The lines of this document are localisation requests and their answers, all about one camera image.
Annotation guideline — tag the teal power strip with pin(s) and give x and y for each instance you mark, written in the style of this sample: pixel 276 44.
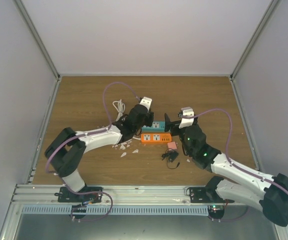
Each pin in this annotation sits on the teal power strip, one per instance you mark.
pixel 157 127

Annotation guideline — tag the aluminium frame post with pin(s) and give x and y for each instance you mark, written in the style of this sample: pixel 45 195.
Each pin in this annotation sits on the aluminium frame post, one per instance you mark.
pixel 272 6
pixel 28 21

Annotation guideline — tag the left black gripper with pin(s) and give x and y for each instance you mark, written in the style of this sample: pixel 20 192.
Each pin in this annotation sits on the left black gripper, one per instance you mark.
pixel 149 123

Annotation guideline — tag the orange power strip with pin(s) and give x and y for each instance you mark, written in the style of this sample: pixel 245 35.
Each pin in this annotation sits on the orange power strip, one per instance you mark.
pixel 156 138

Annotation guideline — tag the slotted grey cable duct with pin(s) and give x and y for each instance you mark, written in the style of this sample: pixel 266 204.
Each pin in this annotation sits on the slotted grey cable duct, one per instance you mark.
pixel 148 210

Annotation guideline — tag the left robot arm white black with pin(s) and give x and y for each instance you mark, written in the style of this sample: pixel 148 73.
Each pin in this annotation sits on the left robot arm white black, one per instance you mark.
pixel 68 148

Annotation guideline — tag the left aluminium frame post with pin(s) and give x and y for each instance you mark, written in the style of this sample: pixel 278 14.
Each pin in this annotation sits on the left aluminium frame post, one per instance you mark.
pixel 28 21

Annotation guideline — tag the right aluminium frame post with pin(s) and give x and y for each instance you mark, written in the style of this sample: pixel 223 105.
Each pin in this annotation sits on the right aluminium frame post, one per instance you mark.
pixel 272 6

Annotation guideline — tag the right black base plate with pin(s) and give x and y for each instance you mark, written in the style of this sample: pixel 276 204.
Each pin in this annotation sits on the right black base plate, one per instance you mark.
pixel 201 194

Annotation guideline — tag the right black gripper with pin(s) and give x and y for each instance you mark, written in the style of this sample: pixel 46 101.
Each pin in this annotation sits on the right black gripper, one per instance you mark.
pixel 174 125

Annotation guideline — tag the black adapter with cable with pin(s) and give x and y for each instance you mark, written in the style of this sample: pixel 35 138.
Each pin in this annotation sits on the black adapter with cable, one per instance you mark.
pixel 170 155

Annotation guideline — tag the white debris pile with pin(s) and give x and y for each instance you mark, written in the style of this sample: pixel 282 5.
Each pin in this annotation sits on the white debris pile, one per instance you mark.
pixel 126 148

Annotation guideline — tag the pink plug adapter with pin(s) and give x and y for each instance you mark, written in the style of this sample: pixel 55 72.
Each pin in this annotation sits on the pink plug adapter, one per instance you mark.
pixel 172 145

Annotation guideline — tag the aluminium front rail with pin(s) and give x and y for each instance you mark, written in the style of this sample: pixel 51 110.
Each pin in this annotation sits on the aluminium front rail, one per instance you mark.
pixel 163 195

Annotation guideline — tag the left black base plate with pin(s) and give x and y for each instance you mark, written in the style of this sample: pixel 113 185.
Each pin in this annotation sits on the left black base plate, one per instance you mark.
pixel 66 196

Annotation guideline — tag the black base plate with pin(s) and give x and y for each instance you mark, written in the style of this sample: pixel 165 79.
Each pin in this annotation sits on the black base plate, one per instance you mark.
pixel 66 196
pixel 201 194

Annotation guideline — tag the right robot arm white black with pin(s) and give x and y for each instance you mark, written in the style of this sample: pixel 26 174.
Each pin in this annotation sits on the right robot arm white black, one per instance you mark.
pixel 262 191

